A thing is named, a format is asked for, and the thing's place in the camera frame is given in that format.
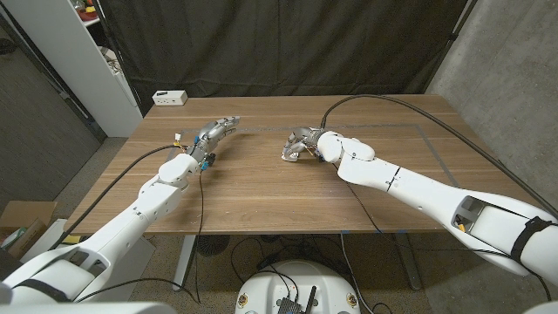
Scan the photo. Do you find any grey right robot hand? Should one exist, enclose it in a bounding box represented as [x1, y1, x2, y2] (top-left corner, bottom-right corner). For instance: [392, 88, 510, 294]
[281, 126, 326, 163]

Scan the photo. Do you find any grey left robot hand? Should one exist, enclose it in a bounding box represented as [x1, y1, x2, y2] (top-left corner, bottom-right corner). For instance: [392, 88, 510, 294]
[187, 115, 242, 172]

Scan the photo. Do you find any white power strip box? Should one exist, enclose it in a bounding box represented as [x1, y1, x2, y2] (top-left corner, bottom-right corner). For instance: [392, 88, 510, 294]
[152, 90, 189, 107]

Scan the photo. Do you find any black curtain backdrop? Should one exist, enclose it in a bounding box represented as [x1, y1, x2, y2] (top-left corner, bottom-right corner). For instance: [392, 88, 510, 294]
[99, 0, 470, 115]

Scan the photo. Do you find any round black fan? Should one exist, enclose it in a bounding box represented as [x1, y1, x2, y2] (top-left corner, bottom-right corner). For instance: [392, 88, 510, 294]
[194, 235, 231, 257]

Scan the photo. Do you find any white table leg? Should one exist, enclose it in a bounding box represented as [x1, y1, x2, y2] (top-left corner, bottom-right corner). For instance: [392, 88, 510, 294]
[173, 235, 197, 292]

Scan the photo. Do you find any white shelf cabinet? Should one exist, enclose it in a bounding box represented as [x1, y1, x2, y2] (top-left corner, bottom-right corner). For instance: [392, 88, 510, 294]
[2, 0, 144, 139]

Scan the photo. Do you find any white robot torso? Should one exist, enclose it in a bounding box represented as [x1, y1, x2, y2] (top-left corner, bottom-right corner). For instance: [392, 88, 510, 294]
[235, 260, 362, 314]

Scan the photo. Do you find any grey table leg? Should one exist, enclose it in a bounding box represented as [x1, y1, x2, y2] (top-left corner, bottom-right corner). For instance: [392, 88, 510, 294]
[394, 233, 423, 291]

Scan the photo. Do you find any black antenna module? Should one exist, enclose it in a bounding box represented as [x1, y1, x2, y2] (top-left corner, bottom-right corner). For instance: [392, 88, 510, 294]
[276, 285, 318, 314]

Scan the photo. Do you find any brown cardboard box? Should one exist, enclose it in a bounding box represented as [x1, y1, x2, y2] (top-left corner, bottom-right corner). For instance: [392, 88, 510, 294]
[0, 200, 58, 261]

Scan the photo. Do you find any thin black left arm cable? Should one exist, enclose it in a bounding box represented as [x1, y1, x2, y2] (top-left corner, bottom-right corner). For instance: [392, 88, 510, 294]
[73, 171, 206, 305]

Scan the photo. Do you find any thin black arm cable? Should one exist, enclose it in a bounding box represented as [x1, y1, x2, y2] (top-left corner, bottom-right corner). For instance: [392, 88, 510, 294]
[73, 171, 206, 305]
[331, 161, 553, 302]

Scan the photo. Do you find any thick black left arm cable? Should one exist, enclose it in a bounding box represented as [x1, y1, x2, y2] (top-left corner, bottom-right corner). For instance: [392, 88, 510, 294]
[50, 143, 191, 252]

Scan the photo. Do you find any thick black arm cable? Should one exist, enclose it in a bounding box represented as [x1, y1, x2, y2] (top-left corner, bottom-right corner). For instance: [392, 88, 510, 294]
[50, 143, 191, 252]
[320, 93, 558, 219]

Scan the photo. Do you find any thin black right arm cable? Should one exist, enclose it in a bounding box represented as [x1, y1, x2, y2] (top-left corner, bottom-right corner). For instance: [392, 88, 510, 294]
[331, 161, 553, 302]

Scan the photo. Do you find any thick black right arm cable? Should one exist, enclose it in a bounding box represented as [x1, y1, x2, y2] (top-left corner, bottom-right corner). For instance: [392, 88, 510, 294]
[320, 93, 558, 219]

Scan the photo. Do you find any grey floor cable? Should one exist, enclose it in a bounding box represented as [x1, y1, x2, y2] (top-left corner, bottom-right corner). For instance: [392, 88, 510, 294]
[339, 233, 376, 314]

